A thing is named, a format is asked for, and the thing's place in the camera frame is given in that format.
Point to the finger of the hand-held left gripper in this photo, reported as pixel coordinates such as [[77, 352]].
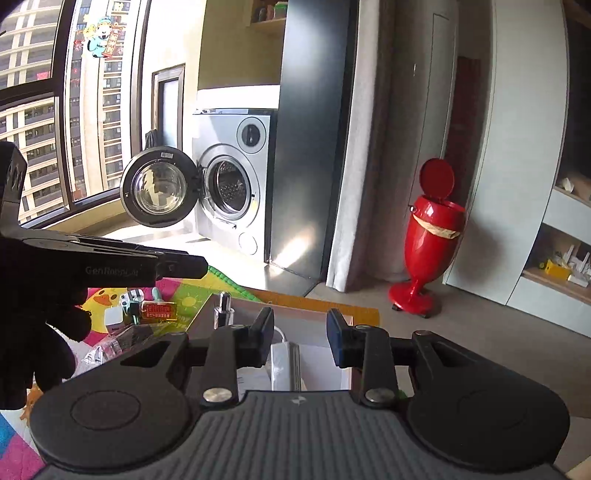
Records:
[[184, 266]]

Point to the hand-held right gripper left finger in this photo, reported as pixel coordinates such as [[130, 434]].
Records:
[[263, 333]]

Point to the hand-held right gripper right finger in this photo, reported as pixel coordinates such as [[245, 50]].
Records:
[[339, 345]]

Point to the pink cardboard box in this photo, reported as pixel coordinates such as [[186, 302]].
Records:
[[321, 364]]

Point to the amber liquid bottle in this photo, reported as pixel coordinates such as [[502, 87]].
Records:
[[159, 312]]

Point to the person's left hand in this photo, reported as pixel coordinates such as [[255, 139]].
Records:
[[37, 346]]

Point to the colourful play mat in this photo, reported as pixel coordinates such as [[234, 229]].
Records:
[[184, 300]]

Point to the white cube charger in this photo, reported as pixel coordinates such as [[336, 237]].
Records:
[[115, 319]]

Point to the silver washing machine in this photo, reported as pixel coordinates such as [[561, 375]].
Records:
[[251, 184]]

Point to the dark framed window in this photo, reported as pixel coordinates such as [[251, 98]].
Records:
[[60, 152]]

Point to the red pedal trash bin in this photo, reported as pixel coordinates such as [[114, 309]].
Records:
[[429, 240]]

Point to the dark framed door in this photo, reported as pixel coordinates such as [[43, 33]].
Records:
[[168, 108]]

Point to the grey curtain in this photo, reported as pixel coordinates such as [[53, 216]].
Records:
[[364, 184]]

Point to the dark grey tall cabinet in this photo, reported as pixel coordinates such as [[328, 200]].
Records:
[[314, 138]]

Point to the yellow toy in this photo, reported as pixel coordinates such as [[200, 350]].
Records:
[[557, 270]]

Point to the cartoon window sticker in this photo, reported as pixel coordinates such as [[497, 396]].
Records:
[[102, 37]]

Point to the white router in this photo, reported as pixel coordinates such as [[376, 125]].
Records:
[[577, 265]]

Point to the crumpled white tissue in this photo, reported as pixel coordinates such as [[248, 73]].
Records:
[[567, 184]]

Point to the white wall shelf unit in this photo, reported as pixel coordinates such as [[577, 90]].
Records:
[[517, 138]]

